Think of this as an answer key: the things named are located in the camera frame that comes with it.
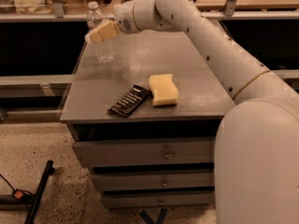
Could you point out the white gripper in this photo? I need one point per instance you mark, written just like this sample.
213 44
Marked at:
123 18

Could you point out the clear plastic water bottle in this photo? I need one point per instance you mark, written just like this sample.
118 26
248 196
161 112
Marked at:
103 49

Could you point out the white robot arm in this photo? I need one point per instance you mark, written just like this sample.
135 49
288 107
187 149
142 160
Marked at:
256 157

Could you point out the black snack bar wrapper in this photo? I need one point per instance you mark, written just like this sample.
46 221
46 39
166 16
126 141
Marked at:
130 101

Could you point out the yellow sponge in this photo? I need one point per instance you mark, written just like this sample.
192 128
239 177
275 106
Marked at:
163 89

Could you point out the grey drawer cabinet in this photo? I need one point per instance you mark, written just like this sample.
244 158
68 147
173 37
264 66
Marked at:
97 87

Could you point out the top grey drawer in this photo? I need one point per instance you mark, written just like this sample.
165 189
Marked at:
118 153

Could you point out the grey drawer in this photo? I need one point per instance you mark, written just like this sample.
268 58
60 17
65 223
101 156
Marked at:
118 153
158 199
153 180

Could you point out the middle grey drawer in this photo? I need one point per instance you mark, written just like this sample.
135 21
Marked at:
153 180

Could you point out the bottom grey drawer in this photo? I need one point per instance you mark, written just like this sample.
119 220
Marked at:
158 199

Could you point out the black metal stand leg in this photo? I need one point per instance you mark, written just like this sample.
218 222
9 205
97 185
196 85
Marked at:
20 199

